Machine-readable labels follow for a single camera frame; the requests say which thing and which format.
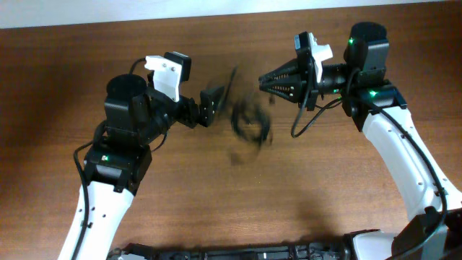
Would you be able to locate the left camera black cable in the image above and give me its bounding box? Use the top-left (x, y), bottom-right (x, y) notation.
top-left (70, 56), bottom-right (170, 260)

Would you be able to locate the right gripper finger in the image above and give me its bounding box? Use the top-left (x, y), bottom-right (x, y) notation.
top-left (258, 58), bottom-right (299, 83)
top-left (259, 82), bottom-right (303, 103)

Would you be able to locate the black USB cable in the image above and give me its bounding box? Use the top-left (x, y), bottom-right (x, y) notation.
top-left (216, 64), bottom-right (277, 165)

